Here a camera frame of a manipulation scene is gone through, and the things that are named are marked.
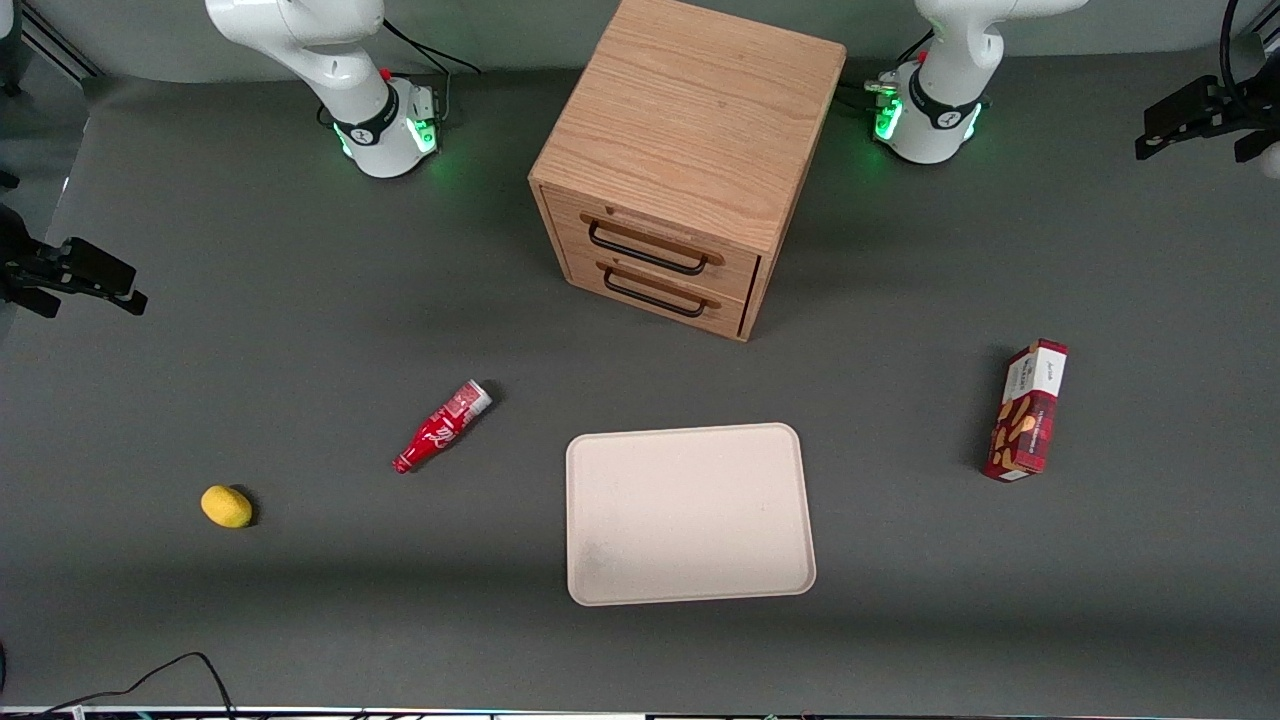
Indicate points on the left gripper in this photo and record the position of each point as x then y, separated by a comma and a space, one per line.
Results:
1222, 108

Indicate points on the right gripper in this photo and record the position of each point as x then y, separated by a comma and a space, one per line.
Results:
22, 262

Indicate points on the red cookie box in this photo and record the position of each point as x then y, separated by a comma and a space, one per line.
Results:
1028, 420

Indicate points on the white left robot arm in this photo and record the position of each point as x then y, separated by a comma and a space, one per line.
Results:
940, 100

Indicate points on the beige rectangular tray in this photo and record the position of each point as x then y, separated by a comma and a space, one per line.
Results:
690, 515

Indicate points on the yellow lemon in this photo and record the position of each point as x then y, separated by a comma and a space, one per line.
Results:
226, 506

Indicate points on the red soda bottle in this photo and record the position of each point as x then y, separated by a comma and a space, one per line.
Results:
440, 430

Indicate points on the wooden two-drawer cabinet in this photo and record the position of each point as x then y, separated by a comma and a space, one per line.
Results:
690, 110

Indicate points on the black aluminium frame rail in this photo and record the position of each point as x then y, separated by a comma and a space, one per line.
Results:
60, 45

